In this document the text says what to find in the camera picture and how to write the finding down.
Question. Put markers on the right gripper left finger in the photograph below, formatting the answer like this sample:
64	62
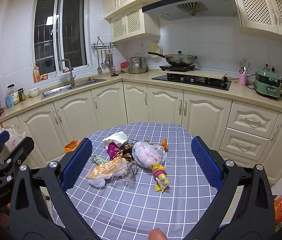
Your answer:
29	216

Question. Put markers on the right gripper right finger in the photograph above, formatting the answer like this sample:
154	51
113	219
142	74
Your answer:
243	206

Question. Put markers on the crushed orange soda can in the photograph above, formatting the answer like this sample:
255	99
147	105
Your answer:
71	146

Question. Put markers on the orange white plastic bag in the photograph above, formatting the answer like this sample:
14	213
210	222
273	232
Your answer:
115	168

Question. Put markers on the yellow snack wrapper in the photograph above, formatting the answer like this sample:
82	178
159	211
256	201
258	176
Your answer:
159	174

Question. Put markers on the magenta foil wrapper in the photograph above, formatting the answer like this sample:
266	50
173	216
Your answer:
113	150

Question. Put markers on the white tissue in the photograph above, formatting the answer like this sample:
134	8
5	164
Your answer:
119	138

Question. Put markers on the white plastic bag with pink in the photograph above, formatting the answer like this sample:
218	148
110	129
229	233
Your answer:
147	155

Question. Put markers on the red white snack wrapper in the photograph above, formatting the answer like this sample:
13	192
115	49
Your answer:
97	160

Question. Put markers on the dark brown snack wrapper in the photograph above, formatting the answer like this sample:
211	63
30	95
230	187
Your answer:
126	152

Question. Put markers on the lower kitchen cabinets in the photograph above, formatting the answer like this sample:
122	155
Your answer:
238	122

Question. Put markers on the kitchen window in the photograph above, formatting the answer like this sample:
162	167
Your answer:
59	36

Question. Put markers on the person's right hand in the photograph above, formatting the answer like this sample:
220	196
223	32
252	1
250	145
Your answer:
157	234

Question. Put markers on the clear plastic jar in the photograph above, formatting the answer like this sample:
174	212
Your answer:
13	92

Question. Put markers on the white bowl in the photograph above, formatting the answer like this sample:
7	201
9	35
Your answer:
34	92

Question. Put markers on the orange box on windowsill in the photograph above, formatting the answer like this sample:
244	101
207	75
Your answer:
37	76

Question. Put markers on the grey checked tablecloth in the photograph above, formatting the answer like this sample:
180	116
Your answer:
131	209

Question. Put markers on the steel faucet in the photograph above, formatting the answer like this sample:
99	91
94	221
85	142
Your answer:
69	70

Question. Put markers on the steel sink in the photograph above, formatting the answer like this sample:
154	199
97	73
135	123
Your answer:
71	88

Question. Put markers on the orange peel piece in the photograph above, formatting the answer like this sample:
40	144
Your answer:
165	145

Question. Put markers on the green electric cooker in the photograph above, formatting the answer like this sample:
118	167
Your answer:
267	84

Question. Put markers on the black gas stove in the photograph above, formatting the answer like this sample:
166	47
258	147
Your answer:
192	76

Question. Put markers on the pink utensil cup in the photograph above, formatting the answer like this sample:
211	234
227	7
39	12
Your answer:
242	79

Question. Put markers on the steel stock pot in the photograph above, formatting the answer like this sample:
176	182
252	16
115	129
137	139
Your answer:
137	64

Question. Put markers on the steel wok with lid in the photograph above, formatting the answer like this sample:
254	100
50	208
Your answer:
178	59

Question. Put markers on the upper left lattice cabinet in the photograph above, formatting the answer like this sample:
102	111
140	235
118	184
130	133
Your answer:
134	24

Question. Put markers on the range hood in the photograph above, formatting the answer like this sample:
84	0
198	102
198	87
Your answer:
170	10

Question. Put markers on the wall utensil rack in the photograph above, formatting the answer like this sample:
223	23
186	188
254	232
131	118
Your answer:
104	54

